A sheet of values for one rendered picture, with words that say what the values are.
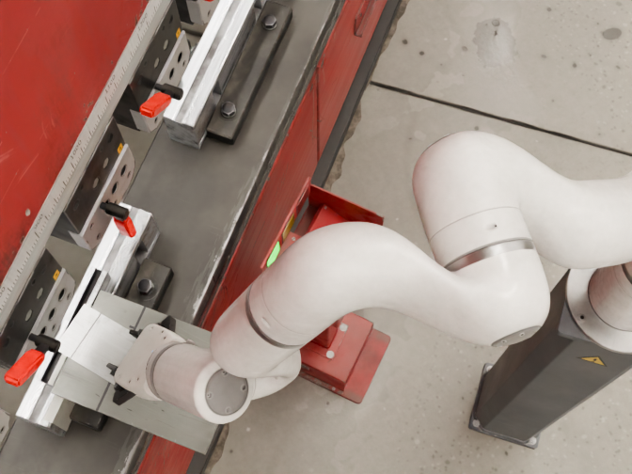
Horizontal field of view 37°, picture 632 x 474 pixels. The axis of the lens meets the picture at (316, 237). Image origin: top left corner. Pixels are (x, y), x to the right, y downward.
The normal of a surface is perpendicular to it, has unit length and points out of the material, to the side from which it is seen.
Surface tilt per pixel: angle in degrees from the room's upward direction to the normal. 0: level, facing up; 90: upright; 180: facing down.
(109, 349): 0
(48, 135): 90
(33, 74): 90
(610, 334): 0
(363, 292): 63
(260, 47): 0
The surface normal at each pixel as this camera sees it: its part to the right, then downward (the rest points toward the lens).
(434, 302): -0.32, 0.60
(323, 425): 0.00, -0.34
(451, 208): -0.50, -0.16
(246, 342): -0.63, 0.49
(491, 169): 0.43, -0.44
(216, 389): 0.52, 0.04
